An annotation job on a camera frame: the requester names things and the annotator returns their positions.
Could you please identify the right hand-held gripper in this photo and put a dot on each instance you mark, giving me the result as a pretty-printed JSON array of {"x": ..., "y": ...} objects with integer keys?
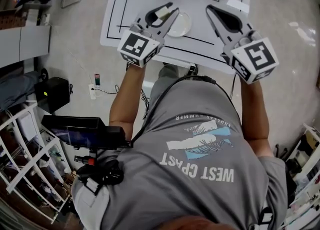
[{"x": 255, "y": 58}]

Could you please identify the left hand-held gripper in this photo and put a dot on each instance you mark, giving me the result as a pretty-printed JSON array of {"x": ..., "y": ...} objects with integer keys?
[{"x": 136, "y": 45}]

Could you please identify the small pale object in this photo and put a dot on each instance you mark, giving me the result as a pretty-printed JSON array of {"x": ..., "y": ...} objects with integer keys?
[{"x": 162, "y": 14}]

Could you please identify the small white plate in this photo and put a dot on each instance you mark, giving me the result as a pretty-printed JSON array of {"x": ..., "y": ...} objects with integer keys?
[{"x": 182, "y": 24}]

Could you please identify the person's left forearm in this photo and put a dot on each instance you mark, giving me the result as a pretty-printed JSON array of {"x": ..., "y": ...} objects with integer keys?
[{"x": 127, "y": 94}]

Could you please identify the person's right forearm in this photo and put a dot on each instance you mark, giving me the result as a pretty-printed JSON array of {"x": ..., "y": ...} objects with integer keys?
[{"x": 255, "y": 114}]

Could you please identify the grey trousers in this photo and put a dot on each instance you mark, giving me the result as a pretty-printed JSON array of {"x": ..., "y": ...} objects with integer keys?
[{"x": 168, "y": 71}]

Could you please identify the smartphone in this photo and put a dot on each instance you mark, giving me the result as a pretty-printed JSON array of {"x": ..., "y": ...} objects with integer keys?
[{"x": 97, "y": 79}]

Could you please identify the white power strip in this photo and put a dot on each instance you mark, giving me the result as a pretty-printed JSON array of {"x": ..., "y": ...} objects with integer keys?
[{"x": 92, "y": 91}]

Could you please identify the grey printed T-shirt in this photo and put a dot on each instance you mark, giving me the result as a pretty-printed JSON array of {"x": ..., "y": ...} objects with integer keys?
[{"x": 200, "y": 124}]

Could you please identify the black box yellow sticker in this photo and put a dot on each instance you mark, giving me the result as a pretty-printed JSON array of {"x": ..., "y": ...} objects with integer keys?
[{"x": 52, "y": 94}]

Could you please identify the black box device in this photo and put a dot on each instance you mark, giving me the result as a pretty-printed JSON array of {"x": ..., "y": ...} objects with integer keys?
[{"x": 82, "y": 129}]

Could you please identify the grey partition panel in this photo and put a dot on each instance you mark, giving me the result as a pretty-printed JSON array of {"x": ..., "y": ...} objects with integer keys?
[{"x": 25, "y": 45}]

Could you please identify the black clamp with red knob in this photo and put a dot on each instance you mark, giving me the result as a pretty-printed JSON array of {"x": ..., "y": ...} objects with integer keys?
[{"x": 85, "y": 161}]

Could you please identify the white shelf rack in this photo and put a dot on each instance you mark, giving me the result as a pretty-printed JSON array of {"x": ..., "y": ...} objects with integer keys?
[
  {"x": 305, "y": 174},
  {"x": 27, "y": 164}
]

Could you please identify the person's head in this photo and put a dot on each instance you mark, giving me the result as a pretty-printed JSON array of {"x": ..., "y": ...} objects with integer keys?
[{"x": 197, "y": 224}]

